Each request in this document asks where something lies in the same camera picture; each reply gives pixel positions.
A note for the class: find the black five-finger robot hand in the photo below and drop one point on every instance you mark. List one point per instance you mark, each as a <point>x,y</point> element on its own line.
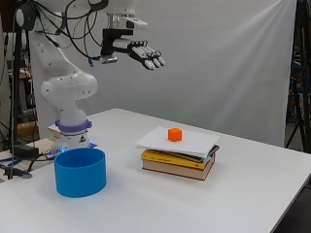
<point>142,53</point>

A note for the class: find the white seven-joint robot arm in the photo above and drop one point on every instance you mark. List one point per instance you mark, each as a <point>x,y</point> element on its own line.
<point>68,87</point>

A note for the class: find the white backdrop sheet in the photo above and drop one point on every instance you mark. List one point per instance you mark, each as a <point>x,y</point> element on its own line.
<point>200,64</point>

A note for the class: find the orange cube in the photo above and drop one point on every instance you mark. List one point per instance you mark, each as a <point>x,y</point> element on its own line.
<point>175,134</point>

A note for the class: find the white flat book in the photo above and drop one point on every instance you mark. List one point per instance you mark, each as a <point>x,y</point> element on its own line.
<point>181,142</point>

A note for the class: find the yellow hardcover book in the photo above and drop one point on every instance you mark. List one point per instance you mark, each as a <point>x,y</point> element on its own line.
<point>171,158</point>

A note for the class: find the thin dark book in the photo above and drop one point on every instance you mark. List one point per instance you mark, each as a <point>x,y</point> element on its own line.
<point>207,153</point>

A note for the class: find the thick brown book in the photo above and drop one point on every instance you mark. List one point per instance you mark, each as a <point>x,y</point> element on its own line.
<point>181,170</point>

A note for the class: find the blue round tub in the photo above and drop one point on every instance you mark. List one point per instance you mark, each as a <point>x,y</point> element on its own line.
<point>80,173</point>

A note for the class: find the black tripod stand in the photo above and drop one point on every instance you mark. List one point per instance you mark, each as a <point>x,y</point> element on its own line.
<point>14,97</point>

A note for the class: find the black power adapter box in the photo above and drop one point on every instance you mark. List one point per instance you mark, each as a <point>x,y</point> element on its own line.
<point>24,150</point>

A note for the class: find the black camera tripod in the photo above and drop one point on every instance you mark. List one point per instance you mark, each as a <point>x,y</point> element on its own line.
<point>301,74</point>

